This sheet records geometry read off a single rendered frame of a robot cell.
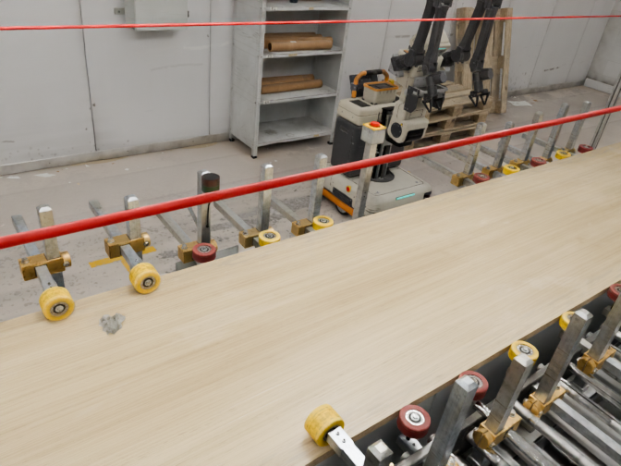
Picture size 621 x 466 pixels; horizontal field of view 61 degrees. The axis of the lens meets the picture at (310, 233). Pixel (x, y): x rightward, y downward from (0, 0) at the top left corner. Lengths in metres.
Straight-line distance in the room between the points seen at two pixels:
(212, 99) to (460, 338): 3.64
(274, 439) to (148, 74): 3.65
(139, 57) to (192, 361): 3.34
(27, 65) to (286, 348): 3.25
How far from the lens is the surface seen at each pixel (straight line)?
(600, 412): 1.81
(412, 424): 1.39
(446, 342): 1.65
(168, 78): 4.63
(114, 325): 1.58
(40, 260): 1.76
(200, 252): 1.84
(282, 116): 5.29
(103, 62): 4.43
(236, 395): 1.39
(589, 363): 1.88
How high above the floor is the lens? 1.95
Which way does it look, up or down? 32 degrees down
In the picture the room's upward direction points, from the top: 8 degrees clockwise
